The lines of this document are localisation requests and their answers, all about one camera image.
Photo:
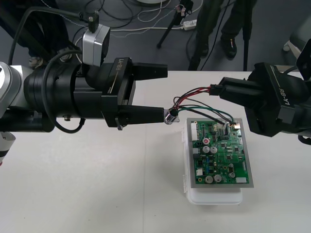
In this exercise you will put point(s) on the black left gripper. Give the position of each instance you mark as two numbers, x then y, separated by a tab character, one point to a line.
116	80

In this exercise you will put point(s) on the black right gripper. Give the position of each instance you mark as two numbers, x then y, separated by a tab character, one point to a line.
272	104

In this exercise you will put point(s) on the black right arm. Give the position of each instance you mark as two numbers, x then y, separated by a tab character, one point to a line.
305	60

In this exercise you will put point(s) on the person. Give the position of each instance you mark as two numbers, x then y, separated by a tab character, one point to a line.
58	34
229	46

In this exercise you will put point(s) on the white machine base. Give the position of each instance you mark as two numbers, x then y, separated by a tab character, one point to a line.
295	48

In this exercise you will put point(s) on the white power strip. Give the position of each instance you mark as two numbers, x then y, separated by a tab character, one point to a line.
190	24

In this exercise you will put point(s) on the white round base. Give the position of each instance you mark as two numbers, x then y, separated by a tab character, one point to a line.
153	1

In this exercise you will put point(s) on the green circuit board grey frame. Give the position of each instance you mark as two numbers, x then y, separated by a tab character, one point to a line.
218	155

